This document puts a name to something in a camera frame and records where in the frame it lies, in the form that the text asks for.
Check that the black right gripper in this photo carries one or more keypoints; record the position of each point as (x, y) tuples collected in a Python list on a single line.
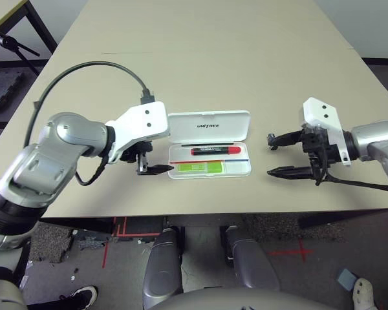
[(315, 143)]

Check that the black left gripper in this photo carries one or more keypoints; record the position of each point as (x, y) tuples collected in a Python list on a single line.
[(139, 150)]

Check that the black marker with red cap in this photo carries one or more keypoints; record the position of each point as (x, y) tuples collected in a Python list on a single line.
[(213, 150)]

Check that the white plastic pencil case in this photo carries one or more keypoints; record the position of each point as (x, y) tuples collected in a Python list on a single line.
[(232, 126)]

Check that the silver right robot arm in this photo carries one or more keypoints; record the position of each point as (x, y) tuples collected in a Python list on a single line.
[(375, 139)]

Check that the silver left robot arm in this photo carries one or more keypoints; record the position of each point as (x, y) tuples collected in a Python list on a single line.
[(51, 151)]

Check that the black table foot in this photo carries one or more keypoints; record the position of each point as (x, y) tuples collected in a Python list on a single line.
[(320, 221)]

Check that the grey robot left leg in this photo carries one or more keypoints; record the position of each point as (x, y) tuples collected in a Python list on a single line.
[(163, 271)]

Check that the grey robot leg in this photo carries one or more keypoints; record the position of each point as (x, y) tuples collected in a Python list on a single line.
[(163, 271), (249, 258)]

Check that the grey robot right leg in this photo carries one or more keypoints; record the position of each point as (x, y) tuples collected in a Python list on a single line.
[(249, 258)]

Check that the blue grey floor object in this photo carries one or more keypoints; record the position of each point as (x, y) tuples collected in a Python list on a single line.
[(347, 279)]

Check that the black sneaker white sole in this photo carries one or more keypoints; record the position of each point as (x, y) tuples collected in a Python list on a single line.
[(84, 295)]

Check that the grey robot torso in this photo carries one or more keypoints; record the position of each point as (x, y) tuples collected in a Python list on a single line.
[(245, 300)]

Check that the white clog shoe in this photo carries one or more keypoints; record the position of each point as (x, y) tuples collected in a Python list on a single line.
[(363, 292)]

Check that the black foam floor mat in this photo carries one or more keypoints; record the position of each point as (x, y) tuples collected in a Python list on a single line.
[(0, 90)]

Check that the black tripod stand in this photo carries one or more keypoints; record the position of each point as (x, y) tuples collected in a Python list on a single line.
[(4, 41)]

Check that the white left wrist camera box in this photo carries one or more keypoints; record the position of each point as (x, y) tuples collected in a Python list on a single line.
[(142, 122)]

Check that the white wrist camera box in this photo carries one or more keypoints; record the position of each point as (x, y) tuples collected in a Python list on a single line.
[(142, 122), (323, 113)]

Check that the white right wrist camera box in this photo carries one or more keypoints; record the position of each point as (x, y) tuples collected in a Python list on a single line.
[(323, 113)]

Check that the olive side table black frame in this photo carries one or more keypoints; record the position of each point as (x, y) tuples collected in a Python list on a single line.
[(0, 13)]

